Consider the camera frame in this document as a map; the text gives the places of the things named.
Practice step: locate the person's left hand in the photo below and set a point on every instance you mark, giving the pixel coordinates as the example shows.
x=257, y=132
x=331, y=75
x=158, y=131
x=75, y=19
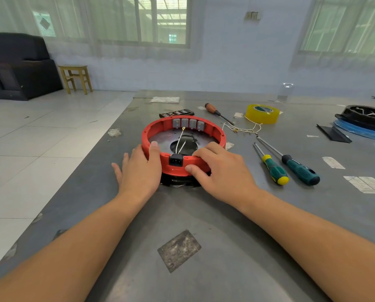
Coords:
x=140, y=179

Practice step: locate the person's right hand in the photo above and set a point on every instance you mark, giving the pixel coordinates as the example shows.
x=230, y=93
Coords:
x=228, y=179

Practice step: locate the small black plug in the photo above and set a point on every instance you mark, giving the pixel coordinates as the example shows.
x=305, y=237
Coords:
x=176, y=159

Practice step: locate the black metal round plate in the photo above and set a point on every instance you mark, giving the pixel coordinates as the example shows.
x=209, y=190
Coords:
x=203, y=139

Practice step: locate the dark green black screwdriver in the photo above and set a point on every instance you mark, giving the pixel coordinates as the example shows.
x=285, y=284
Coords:
x=300, y=172

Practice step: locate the person's right forearm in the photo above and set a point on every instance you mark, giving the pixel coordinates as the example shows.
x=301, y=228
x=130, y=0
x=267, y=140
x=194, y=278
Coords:
x=316, y=251

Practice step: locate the person's left forearm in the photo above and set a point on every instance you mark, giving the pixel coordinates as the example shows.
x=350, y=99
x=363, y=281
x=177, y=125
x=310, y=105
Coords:
x=64, y=257

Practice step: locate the white torn tape patch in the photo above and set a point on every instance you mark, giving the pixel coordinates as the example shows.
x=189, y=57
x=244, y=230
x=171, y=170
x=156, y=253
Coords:
x=229, y=146

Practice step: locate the small white card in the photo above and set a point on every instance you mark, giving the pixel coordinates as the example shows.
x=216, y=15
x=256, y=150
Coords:
x=238, y=115

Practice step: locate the yellow tape roll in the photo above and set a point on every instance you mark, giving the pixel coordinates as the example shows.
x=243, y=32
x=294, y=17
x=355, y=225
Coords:
x=261, y=118

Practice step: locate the black bit set case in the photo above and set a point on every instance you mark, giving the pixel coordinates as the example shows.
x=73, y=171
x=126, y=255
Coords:
x=176, y=113

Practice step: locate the white paper sheet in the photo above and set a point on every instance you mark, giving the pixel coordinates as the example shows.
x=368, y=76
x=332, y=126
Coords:
x=164, y=99

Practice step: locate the clear acrylic stand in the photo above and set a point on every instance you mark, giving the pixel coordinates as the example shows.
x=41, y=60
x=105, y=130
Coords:
x=281, y=98

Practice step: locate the black flat plate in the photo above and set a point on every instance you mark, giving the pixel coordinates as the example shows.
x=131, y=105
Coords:
x=333, y=133

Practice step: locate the wide sheer curtain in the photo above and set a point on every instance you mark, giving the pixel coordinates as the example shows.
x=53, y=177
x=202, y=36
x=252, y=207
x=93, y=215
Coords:
x=118, y=53

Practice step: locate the wooden stool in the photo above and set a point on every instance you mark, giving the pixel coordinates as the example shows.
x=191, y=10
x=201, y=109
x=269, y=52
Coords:
x=74, y=68

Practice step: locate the black round housing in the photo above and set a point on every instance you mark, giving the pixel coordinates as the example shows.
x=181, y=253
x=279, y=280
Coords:
x=363, y=122

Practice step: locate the black armchair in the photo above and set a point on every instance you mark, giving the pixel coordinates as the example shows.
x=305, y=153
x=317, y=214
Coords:
x=23, y=75

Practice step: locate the narrow sheer curtain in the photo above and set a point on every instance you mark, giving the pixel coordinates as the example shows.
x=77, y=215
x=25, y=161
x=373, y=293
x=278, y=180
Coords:
x=332, y=62

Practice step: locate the wide window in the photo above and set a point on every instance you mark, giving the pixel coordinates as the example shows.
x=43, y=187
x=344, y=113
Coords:
x=163, y=21

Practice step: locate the narrow window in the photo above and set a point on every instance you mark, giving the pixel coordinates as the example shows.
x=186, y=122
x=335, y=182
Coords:
x=344, y=28

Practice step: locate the wall switch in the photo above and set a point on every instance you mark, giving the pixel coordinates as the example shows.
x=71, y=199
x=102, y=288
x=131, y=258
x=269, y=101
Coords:
x=253, y=15

